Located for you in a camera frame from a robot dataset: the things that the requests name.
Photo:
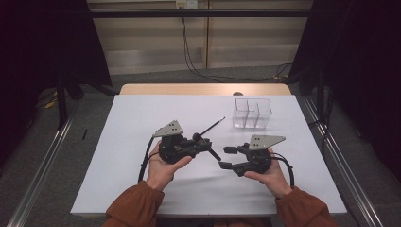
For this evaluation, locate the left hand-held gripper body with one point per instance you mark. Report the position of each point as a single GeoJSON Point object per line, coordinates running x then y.
{"type": "Point", "coordinates": [171, 146]}

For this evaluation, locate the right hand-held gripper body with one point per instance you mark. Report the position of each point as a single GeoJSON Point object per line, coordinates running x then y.
{"type": "Point", "coordinates": [258, 156]}

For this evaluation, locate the thin black cosmetic pencil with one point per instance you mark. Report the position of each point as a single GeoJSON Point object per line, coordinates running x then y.
{"type": "Point", "coordinates": [214, 125]}

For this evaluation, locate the clear plastic organizer box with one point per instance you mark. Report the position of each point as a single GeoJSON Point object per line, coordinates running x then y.
{"type": "Point", "coordinates": [252, 113]}

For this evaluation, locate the person's right hand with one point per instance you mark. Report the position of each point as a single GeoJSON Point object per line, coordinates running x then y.
{"type": "Point", "coordinates": [272, 179]}

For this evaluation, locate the person's left hand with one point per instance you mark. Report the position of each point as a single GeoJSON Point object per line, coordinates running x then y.
{"type": "Point", "coordinates": [162, 173]}

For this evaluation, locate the white table cover sheet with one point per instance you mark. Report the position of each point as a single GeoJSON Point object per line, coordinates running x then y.
{"type": "Point", "coordinates": [132, 164]}

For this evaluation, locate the wooden table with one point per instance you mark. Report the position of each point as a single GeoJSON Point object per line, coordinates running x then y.
{"type": "Point", "coordinates": [205, 89]}

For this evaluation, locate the black metal stand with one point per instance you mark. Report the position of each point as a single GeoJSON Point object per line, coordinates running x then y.
{"type": "Point", "coordinates": [61, 101]}
{"type": "Point", "coordinates": [321, 94]}

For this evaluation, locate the black curtain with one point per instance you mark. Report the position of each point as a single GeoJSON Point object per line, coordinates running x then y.
{"type": "Point", "coordinates": [47, 41]}
{"type": "Point", "coordinates": [362, 47]}

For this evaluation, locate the metal floor rail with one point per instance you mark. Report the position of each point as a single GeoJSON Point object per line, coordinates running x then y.
{"type": "Point", "coordinates": [41, 176]}
{"type": "Point", "coordinates": [343, 164]}

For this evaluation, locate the black horizontal frame bar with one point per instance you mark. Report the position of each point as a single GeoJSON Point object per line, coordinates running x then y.
{"type": "Point", "coordinates": [201, 13]}

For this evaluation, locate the white wall socket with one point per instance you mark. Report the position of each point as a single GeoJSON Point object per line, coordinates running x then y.
{"type": "Point", "coordinates": [186, 3]}

